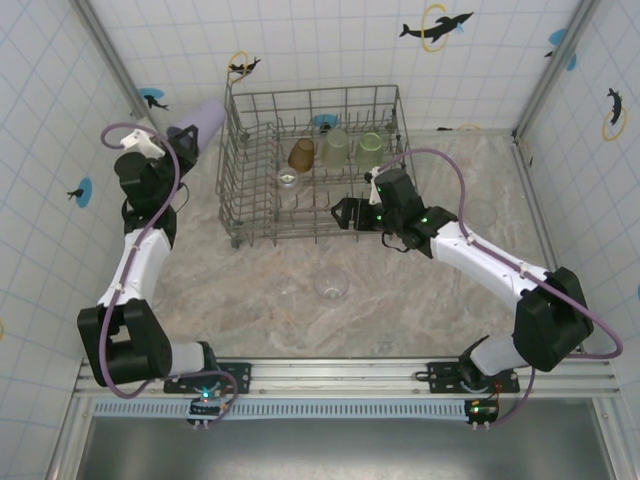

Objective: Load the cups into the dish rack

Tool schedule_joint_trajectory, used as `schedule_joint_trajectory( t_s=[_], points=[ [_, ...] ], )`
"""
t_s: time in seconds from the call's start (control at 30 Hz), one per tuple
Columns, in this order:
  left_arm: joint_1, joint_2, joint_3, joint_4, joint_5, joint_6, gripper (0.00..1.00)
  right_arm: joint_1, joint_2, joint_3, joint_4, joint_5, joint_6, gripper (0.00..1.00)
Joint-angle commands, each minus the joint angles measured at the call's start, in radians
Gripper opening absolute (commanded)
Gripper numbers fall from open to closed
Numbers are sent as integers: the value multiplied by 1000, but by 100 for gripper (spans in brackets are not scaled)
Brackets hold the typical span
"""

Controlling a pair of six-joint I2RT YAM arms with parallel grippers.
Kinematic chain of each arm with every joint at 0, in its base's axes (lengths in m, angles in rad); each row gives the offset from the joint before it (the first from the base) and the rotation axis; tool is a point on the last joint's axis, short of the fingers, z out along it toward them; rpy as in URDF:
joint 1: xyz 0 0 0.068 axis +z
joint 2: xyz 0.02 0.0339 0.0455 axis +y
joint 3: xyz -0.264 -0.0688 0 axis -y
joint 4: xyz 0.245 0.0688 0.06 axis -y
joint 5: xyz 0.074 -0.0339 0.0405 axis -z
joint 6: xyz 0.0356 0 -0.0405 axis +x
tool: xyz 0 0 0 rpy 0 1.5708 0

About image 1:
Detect lilac plastic cup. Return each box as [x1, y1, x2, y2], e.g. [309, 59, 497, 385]
[172, 97, 226, 156]

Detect bright green plastic cup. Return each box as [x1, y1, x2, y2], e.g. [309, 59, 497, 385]
[354, 132, 385, 170]

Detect pale green frosted cup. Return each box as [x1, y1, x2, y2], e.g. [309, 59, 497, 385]
[319, 129, 350, 170]

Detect grey wire dish rack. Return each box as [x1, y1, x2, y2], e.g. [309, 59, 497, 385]
[215, 74, 425, 250]

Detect clear plastic cup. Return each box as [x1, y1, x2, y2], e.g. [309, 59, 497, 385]
[463, 199, 499, 229]
[276, 167, 305, 190]
[313, 266, 350, 305]

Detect amber plastic cup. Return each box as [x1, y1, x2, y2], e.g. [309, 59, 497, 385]
[287, 138, 317, 173]

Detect blue oval fish sticker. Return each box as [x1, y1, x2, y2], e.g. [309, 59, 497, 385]
[310, 113, 341, 135]
[138, 87, 170, 112]
[544, 28, 579, 71]
[67, 177, 95, 208]

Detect grey metal panel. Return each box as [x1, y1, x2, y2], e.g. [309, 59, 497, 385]
[84, 417, 614, 480]

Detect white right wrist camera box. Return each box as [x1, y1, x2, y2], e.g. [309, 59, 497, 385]
[363, 167, 384, 204]

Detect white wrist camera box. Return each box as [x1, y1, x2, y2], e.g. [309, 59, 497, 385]
[363, 167, 384, 204]
[119, 128, 164, 157]

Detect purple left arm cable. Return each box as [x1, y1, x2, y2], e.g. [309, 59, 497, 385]
[101, 122, 239, 426]

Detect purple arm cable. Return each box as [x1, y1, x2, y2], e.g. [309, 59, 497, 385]
[369, 148, 625, 429]
[101, 122, 239, 426]

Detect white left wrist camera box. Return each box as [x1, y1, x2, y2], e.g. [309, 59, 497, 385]
[119, 128, 164, 157]

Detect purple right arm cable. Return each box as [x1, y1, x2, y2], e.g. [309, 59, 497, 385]
[369, 148, 625, 429]

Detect aluminium frame post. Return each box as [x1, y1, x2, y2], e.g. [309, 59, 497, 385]
[512, 0, 599, 141]
[74, 0, 166, 149]

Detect aluminium floor rail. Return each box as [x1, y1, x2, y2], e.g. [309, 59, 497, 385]
[510, 132, 587, 357]

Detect aluminium mounting rail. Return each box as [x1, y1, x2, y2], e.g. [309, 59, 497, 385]
[73, 355, 621, 399]

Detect large black dolphin ring sticker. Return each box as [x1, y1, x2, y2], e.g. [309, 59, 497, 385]
[398, 3, 475, 54]

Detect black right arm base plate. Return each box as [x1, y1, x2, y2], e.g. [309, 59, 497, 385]
[427, 360, 521, 395]

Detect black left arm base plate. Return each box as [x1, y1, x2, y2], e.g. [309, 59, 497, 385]
[163, 360, 253, 396]

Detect light blue slotted cable duct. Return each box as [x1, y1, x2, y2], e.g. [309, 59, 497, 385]
[93, 398, 474, 420]

